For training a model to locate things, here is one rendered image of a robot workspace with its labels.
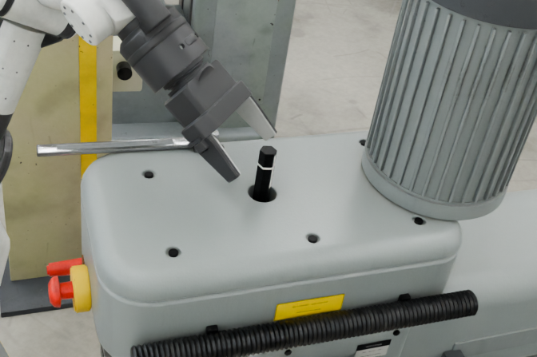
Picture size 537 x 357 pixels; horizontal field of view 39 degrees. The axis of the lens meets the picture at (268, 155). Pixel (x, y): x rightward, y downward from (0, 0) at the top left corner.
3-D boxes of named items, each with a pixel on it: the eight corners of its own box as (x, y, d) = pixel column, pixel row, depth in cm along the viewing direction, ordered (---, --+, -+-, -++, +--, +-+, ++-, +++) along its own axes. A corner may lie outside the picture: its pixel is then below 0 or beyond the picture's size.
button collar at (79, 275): (76, 323, 97) (74, 290, 93) (70, 288, 101) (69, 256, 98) (91, 320, 97) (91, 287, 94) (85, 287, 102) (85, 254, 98)
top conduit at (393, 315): (135, 382, 86) (136, 363, 84) (128, 354, 89) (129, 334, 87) (475, 320, 100) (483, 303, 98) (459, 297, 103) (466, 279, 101)
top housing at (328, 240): (103, 384, 90) (104, 291, 81) (76, 236, 109) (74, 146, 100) (446, 323, 105) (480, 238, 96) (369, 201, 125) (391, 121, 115)
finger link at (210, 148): (228, 182, 93) (196, 144, 92) (244, 171, 91) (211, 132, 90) (222, 188, 92) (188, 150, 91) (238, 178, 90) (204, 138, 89)
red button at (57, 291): (50, 315, 96) (49, 293, 94) (47, 292, 99) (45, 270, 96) (77, 311, 97) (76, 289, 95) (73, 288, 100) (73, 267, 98)
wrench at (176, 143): (37, 162, 96) (37, 156, 96) (36, 144, 99) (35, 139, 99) (224, 152, 103) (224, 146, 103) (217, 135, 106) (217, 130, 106)
